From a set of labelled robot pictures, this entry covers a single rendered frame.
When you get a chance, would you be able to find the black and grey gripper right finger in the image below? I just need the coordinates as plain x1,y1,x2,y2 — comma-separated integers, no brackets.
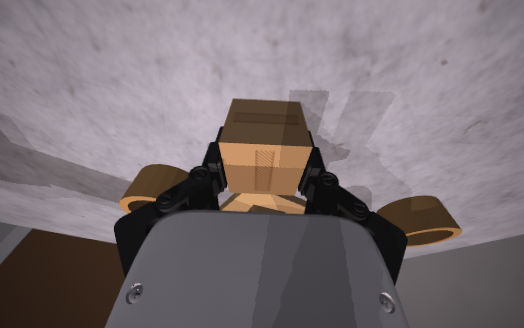
298,131,408,286

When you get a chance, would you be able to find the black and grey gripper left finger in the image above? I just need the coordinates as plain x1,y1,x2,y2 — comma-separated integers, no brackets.
114,127,228,278

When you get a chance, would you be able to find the light wooden square board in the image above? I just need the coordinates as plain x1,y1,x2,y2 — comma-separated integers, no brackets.
219,193,307,214

